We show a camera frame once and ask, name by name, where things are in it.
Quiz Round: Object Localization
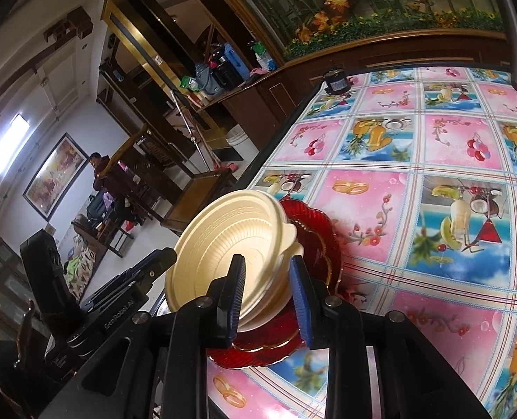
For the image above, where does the mop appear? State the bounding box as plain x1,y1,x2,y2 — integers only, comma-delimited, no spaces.
170,89,226,175

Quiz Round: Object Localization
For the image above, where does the small black device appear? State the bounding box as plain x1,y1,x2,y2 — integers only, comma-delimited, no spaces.
323,69,352,95

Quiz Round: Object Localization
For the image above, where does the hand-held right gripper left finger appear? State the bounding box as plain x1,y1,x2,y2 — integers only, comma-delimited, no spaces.
38,254,247,419

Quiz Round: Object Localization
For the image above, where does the brown wooden cabinet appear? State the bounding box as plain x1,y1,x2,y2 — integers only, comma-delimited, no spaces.
193,24,512,162

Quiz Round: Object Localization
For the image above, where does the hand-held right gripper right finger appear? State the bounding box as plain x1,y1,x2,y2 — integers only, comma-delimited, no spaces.
288,254,490,419

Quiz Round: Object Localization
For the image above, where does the cream bowl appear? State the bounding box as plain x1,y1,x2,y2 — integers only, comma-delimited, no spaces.
165,189,306,333

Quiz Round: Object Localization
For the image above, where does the wooden wall ornament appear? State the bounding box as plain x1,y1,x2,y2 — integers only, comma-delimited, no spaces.
44,8,94,45

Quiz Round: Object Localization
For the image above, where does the grey bag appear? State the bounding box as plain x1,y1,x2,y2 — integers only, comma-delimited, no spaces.
194,62,218,95

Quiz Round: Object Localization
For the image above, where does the white bucket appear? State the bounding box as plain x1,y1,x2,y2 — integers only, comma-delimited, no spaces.
226,124,249,161

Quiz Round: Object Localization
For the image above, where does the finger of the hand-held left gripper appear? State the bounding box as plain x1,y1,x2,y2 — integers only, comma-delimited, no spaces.
81,247,177,313

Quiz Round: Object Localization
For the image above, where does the green capped bottle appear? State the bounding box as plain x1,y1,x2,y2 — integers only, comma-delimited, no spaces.
250,40,270,73

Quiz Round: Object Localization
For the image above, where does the ceiling light panel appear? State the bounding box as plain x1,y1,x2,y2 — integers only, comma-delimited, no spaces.
0,113,30,175

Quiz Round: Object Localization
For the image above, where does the wooden chair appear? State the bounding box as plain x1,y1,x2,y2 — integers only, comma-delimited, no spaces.
110,123,235,238

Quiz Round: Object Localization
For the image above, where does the framed wall poster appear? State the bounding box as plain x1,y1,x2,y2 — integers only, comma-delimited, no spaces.
22,132,90,222

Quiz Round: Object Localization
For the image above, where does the gold framed display cabinet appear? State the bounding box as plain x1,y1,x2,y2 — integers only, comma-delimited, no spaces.
97,0,224,149

